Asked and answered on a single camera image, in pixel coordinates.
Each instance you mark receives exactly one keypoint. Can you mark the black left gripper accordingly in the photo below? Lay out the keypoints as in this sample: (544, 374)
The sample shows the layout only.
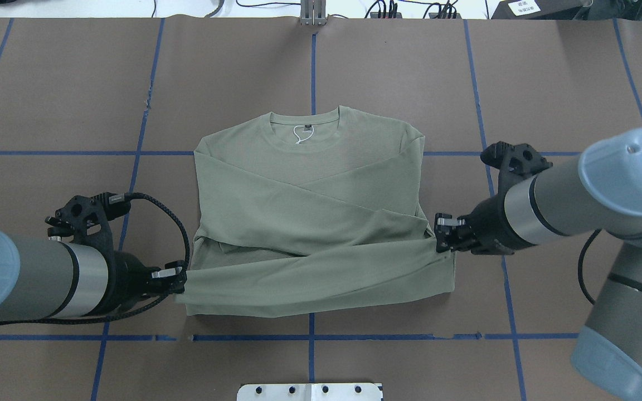
(127, 278)

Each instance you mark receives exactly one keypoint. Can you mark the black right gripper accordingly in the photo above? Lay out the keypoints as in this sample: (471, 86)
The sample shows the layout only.
(487, 225)

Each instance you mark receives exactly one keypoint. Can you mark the olive green long-sleeve shirt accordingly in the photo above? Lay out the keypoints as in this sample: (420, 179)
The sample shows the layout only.
(303, 214)

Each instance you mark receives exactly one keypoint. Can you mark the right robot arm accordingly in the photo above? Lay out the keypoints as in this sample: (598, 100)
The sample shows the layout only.
(536, 203)

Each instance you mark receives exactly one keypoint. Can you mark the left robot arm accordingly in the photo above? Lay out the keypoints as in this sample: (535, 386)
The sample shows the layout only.
(53, 282)

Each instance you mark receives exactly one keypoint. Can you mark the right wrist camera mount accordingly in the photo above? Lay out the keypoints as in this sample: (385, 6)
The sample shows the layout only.
(515, 163)

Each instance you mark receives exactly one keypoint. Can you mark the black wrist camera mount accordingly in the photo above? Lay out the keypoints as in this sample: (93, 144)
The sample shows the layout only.
(86, 220)

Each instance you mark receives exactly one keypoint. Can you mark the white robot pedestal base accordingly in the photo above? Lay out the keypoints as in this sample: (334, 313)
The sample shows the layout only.
(311, 391)

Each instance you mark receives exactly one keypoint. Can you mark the aluminium frame post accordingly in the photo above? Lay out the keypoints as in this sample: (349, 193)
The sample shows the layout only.
(313, 12)

